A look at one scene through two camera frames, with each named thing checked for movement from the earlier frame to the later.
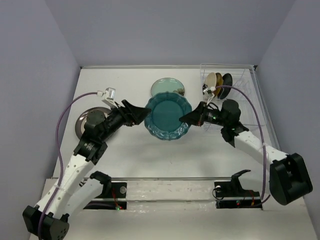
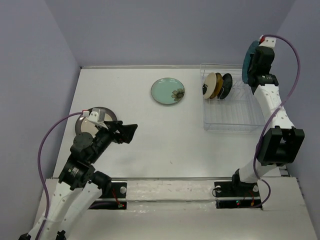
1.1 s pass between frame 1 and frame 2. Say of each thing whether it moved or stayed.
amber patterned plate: stayed
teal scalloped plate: moved
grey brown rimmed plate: stayed
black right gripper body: moved
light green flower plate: stayed
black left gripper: moved
